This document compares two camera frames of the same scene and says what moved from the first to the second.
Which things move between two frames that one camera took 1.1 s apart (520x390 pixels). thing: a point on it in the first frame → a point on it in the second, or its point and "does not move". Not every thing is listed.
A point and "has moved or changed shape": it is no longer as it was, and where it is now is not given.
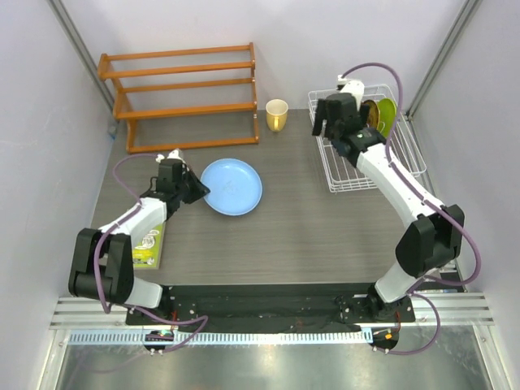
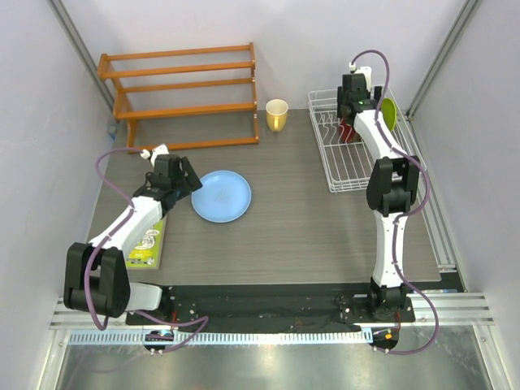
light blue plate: [236, 186] has moved or changed shape
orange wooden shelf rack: [105, 73] does not move
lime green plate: [387, 114] does not move
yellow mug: [276, 114] does not move
